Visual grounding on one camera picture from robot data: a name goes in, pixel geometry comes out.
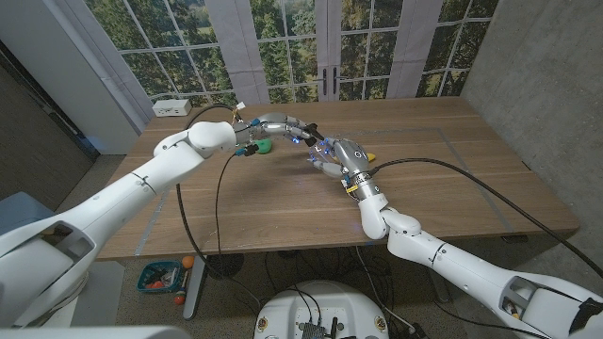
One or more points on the green toy ball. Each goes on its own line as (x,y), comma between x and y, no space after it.
(265,147)

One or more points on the red green toy maraca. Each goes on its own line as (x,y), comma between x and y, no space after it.
(179,298)

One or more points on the black spray bottle head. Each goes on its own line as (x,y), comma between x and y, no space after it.
(312,140)

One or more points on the black round floor fan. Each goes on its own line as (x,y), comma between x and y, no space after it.
(226,266)

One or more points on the white robot torso base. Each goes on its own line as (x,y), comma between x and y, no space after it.
(325,301)

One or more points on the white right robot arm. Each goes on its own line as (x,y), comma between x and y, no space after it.
(471,278)

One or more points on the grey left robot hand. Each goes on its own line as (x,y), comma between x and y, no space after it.
(273,124)

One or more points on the white robot torso edge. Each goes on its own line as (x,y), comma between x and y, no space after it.
(94,333)

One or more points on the grey table leg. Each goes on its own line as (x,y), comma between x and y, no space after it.
(443,293)

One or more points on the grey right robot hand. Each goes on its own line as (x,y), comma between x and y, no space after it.
(353,160)

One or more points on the printed window backdrop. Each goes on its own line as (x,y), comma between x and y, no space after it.
(282,56)

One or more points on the teal toy basket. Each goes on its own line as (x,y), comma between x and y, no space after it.
(155,273)

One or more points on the white power strip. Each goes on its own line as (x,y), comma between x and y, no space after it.
(172,108)

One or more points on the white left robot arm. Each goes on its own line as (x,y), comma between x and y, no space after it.
(118,193)

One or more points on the white flat board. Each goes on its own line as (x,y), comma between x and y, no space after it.
(103,292)

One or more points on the orange toy ball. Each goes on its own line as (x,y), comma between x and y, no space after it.
(188,262)

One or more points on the white table leg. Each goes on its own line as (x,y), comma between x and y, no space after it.
(193,292)

